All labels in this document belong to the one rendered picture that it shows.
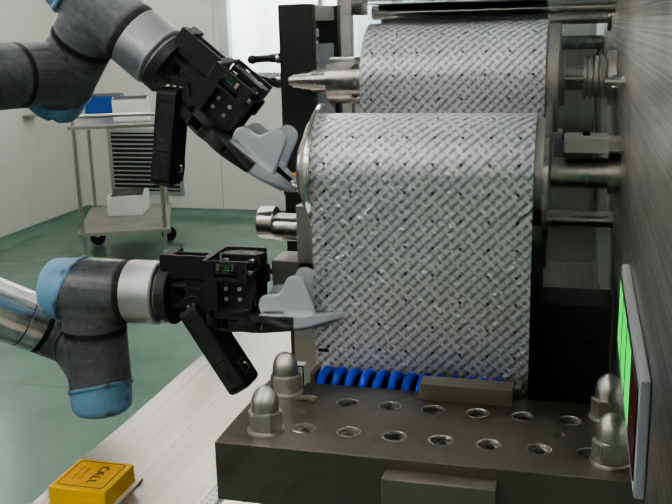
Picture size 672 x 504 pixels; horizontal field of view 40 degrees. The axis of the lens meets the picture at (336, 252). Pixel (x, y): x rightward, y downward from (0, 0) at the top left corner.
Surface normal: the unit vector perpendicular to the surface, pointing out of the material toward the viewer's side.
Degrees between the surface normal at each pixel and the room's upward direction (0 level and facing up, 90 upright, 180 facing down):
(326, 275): 90
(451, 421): 0
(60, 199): 90
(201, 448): 0
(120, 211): 90
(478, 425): 0
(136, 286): 61
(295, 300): 90
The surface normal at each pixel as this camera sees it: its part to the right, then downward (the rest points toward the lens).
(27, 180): 0.97, 0.04
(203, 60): -0.25, 0.24
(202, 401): -0.03, -0.97
